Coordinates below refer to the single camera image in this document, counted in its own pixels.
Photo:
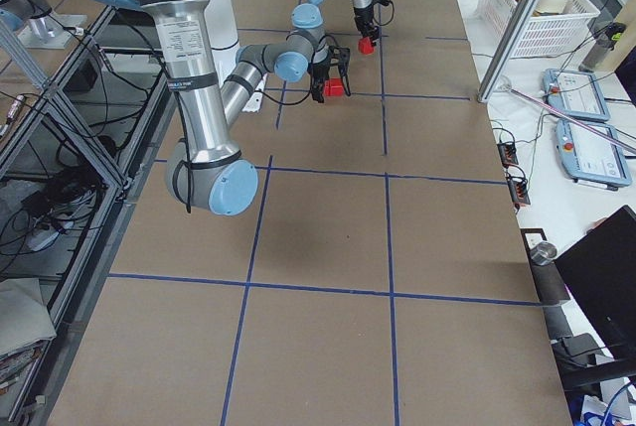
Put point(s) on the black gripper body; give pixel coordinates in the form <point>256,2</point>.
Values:
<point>362,16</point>
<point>318,70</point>

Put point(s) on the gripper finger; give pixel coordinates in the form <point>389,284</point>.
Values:
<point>316,89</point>
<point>362,33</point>
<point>374,33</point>

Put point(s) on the white plastic basket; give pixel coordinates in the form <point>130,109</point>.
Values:
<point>554,28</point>

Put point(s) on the upper teach pendant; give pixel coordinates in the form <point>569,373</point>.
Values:
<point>575,93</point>

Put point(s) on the teach pendant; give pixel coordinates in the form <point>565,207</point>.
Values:
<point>575,93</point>
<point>589,158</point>

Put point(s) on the lower teach pendant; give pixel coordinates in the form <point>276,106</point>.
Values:
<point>589,158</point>

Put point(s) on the black laptop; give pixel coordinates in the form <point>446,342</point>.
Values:
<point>599,272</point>

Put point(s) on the aluminium frame post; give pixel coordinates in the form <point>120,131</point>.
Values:
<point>510,40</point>

